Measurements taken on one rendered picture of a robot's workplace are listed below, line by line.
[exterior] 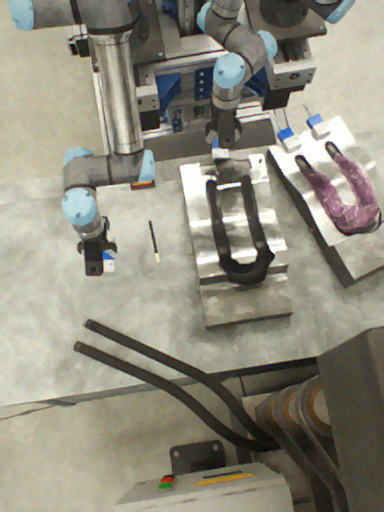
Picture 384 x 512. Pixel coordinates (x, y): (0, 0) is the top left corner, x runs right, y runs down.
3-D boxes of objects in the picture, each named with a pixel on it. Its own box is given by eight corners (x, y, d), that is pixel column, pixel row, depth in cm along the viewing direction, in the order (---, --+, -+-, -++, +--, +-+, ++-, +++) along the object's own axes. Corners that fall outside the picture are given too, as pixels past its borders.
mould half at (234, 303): (180, 177, 182) (179, 159, 169) (259, 166, 183) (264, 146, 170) (205, 329, 168) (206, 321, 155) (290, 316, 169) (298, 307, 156)
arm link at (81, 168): (109, 157, 142) (113, 196, 139) (65, 162, 141) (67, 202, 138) (105, 141, 134) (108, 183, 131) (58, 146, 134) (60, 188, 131)
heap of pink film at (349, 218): (296, 172, 176) (300, 161, 168) (345, 150, 178) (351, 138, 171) (338, 243, 169) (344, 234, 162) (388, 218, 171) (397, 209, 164)
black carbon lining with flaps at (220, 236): (202, 183, 174) (202, 170, 165) (253, 176, 174) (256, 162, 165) (221, 291, 164) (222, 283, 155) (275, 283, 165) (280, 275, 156)
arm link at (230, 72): (254, 62, 138) (230, 83, 136) (249, 88, 149) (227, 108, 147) (231, 43, 140) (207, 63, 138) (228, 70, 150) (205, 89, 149)
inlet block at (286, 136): (266, 124, 184) (268, 115, 179) (280, 118, 185) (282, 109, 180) (286, 157, 181) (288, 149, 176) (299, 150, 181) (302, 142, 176)
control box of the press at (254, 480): (159, 449, 234) (106, 487, 93) (231, 437, 235) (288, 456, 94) (166, 505, 228) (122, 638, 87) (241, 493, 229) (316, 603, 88)
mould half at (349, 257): (266, 155, 184) (270, 139, 174) (335, 124, 187) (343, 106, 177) (344, 288, 171) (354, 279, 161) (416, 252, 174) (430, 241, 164)
